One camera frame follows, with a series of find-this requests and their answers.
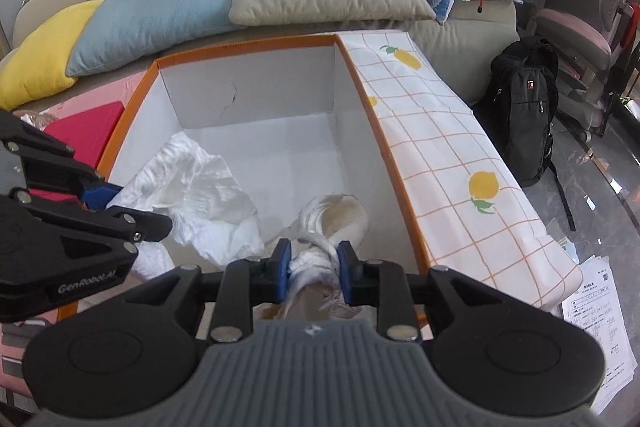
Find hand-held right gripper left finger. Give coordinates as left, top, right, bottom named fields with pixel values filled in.
left=131, top=240, right=293, bottom=342

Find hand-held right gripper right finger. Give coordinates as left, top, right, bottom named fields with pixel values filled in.
left=336, top=241, right=502, bottom=342

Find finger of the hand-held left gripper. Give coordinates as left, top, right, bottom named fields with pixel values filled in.
left=0, top=109, right=124, bottom=212
left=11, top=189, right=174, bottom=279

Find clear plastic bag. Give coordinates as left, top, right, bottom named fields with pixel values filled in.
left=252, top=194, right=374, bottom=323

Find white cloth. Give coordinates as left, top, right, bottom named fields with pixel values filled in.
left=106, top=131, right=267, bottom=281

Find orange-rimmed white cardboard box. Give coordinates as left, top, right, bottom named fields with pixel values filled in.
left=56, top=32, right=437, bottom=344

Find red felt cloth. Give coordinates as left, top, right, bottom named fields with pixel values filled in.
left=30, top=101, right=126, bottom=214

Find brown plush toy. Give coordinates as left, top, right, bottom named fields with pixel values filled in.
left=12, top=108, right=63, bottom=132

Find yellow pillow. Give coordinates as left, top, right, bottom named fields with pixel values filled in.
left=0, top=0, right=107, bottom=111

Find black backpack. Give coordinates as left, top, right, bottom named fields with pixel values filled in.
left=472, top=37, right=577, bottom=231

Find printed paper sheets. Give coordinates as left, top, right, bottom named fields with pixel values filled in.
left=560, top=251, right=640, bottom=414

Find pink grey desk chair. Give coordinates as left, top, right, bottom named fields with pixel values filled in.
left=525, top=0, right=640, bottom=144

